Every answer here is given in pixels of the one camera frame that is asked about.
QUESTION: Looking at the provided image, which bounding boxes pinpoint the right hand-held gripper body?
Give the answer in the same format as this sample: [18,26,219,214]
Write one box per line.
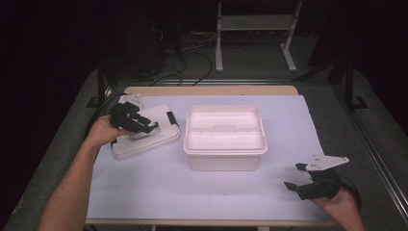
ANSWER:
[296,154,350,201]

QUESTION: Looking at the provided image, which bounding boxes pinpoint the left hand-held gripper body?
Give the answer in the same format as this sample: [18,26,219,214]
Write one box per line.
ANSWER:
[109,93,144,133]

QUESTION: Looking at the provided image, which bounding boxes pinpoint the white lid with black handle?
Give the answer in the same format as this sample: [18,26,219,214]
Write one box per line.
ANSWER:
[110,103,182,161]

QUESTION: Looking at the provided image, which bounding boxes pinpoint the white plastic storage box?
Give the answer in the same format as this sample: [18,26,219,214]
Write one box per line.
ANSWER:
[183,104,269,172]

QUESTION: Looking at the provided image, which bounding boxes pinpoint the white plastic insert tray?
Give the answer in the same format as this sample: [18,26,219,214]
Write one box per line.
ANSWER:
[186,110,265,152]

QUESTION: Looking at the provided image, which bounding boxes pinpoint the person's left hand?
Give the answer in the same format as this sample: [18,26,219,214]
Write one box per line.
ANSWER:
[84,114,133,150]

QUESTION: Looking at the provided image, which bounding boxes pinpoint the person's right hand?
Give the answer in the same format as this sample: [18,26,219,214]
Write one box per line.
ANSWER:
[311,187,367,231]

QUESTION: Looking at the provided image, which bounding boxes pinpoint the white table mat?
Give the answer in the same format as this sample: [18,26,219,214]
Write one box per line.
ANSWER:
[86,94,333,222]

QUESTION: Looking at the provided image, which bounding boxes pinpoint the white metal stand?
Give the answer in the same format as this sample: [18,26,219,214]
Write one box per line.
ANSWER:
[215,0,304,73]

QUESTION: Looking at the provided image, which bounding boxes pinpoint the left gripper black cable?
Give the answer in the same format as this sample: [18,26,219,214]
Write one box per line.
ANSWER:
[84,92,128,139]

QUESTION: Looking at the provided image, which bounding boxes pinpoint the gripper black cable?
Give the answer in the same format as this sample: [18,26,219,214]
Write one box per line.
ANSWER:
[338,181,364,215]
[84,92,128,139]

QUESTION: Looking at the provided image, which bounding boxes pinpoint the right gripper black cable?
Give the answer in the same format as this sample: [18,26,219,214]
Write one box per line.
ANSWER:
[338,181,364,215]

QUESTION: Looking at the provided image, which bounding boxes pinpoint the black metal post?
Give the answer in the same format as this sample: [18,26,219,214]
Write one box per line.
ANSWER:
[86,61,112,110]
[344,62,370,112]

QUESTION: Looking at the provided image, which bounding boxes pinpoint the aluminium frame rail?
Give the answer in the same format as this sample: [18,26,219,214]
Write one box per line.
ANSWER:
[118,78,335,87]
[330,83,408,219]
[38,86,119,231]

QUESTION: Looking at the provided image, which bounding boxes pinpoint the black floor cables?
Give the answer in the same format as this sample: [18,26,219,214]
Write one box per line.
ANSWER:
[148,27,215,87]

